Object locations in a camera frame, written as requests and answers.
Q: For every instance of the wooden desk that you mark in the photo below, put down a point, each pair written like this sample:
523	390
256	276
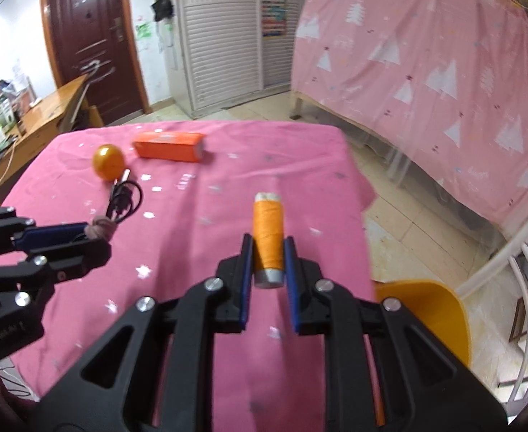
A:
48	108

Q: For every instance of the orange thread spool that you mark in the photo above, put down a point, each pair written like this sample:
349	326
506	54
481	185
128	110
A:
268	234

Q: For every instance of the colourful wall poster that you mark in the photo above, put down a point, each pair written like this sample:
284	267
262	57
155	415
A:
273	6

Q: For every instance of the white metal chair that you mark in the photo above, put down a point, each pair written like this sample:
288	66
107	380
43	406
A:
493	265

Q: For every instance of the orange ball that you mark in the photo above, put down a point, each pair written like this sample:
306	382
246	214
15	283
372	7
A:
108	162

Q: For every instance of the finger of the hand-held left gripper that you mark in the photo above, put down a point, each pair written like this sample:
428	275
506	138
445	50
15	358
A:
75	256
52	234

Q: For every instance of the yellow plastic bin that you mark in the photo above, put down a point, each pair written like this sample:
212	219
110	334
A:
425	312

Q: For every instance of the pink star tablecloth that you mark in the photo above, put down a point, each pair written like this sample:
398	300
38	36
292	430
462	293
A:
201	180

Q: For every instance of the black hanging bag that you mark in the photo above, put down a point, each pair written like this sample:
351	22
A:
161	8

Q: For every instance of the white louvered wardrobe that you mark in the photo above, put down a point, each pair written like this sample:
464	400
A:
223	45

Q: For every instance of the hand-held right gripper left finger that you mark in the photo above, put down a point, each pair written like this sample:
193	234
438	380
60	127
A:
246	283

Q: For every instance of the orange cardboard box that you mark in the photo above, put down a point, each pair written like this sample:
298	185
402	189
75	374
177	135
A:
165	146

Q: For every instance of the brown door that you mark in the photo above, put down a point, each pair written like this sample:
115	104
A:
88	31

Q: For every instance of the green wall sticker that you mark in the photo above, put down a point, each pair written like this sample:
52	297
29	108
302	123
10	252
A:
143	29

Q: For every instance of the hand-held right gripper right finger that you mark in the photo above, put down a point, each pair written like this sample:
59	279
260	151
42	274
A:
291	290

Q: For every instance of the pink tree print bedsheet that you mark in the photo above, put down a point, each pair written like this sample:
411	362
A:
425	54

